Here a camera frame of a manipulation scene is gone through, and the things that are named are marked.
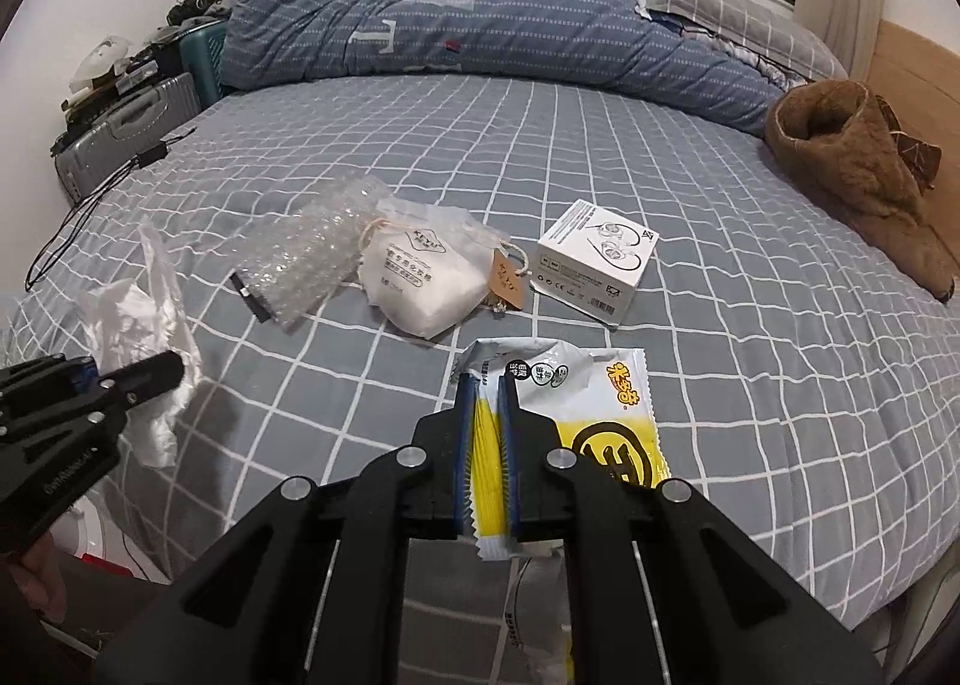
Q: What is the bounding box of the white paper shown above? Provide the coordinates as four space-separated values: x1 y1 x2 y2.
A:
78 219 202 469

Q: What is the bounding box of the yellow white snack wrapper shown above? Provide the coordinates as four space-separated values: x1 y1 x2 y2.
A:
454 337 670 561

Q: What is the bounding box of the white drawstring pouch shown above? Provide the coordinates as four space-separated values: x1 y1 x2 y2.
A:
358 197 529 340

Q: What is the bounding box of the white earphone box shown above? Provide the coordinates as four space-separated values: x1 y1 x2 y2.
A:
530 199 659 327

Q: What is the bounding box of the clear bubble wrap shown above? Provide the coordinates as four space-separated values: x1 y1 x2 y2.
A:
229 176 389 331

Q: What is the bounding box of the person's left hand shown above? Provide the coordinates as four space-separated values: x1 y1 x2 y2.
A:
2 532 68 625

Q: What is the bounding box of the grey checked bed sheet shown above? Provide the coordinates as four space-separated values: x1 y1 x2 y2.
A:
0 71 960 632

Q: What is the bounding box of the grey hard-shell suitcase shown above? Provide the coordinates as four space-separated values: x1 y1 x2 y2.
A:
52 72 200 205

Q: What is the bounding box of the blue striped duvet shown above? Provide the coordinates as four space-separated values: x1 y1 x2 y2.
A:
221 0 782 136

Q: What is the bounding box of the brown fleece garment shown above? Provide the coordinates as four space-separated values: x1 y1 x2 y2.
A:
765 79 958 303

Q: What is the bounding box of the grey checked pillow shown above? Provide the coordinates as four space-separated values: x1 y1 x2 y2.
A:
646 0 848 80

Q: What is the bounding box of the wooden headboard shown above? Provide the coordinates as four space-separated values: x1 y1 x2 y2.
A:
867 20 960 256

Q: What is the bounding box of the black charger cable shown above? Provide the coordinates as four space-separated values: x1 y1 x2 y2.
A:
22 125 199 294

